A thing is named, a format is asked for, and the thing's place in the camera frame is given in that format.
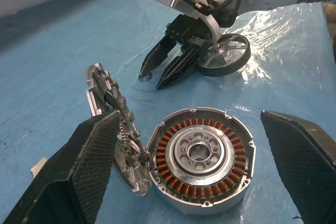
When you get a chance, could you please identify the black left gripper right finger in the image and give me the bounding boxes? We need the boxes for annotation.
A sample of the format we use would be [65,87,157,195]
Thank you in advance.
[260,109,336,224]

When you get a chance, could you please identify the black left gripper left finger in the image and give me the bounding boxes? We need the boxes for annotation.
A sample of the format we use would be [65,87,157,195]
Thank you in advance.
[0,110,121,224]

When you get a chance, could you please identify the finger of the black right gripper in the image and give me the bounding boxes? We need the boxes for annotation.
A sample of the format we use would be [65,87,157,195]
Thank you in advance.
[155,41,202,90]
[138,36,182,79]

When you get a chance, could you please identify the grey motor rotor disc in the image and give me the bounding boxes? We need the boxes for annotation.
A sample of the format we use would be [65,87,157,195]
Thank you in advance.
[84,62,153,197]

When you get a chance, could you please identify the spoked rotor with black rim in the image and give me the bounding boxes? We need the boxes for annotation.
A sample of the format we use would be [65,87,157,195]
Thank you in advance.
[195,34,250,77]

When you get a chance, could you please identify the silver motor housing copper windings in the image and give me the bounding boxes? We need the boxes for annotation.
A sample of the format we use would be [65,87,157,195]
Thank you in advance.
[145,107,257,216]

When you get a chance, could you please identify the small beige tape piece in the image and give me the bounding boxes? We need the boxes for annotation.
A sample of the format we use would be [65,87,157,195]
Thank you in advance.
[30,157,48,180]

